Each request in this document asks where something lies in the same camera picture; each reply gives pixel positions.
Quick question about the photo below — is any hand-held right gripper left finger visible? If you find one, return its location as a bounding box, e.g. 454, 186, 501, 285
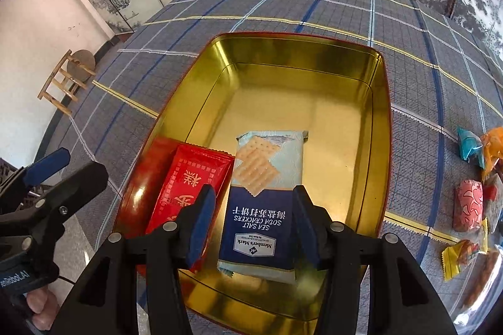
49, 184, 217, 335

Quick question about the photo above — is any long orange-brown snack packet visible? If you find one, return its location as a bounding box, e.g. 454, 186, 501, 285
460, 249, 503, 313

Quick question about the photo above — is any blue cracker packet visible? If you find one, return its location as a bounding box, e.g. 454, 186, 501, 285
217, 130, 309, 284

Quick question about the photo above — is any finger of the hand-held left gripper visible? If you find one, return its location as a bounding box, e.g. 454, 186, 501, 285
0, 147, 72, 202
37, 161, 109, 218

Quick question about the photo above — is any pink patterned snack packet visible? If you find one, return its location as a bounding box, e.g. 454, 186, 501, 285
453, 180, 484, 233

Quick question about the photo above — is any wooden stool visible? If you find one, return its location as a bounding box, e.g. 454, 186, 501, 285
37, 49, 97, 116

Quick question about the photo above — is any orange snack packet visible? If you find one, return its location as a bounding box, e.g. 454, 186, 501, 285
480, 127, 503, 178

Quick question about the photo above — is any red snack packet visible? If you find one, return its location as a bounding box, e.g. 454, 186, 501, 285
145, 144, 235, 273

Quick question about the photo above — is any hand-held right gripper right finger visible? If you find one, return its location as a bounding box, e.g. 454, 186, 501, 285
291, 184, 458, 335

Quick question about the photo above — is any person's left hand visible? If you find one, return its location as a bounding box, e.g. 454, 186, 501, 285
24, 290, 60, 332

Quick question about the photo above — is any grey plaid tablecloth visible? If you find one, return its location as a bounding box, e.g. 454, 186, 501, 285
39, 0, 503, 335

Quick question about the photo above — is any yellow candy packet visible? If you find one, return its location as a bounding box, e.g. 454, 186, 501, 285
442, 239, 490, 283

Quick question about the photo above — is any gold tin box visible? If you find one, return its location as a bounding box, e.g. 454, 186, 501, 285
113, 32, 393, 324

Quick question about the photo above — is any teal candy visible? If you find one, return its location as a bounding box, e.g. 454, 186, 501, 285
456, 127, 486, 168

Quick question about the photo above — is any black sesame bar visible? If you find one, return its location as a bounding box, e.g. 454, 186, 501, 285
484, 197, 503, 234

